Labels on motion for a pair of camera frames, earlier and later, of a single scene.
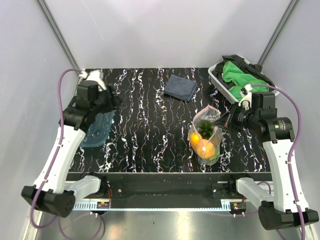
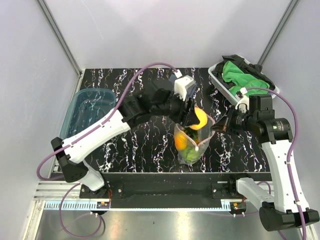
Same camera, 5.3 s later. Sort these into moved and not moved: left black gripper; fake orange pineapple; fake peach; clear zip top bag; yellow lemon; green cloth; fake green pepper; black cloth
Moved: fake peach; fake orange pineapple; left black gripper; fake green pepper; clear zip top bag; yellow lemon
Not moved: green cloth; black cloth
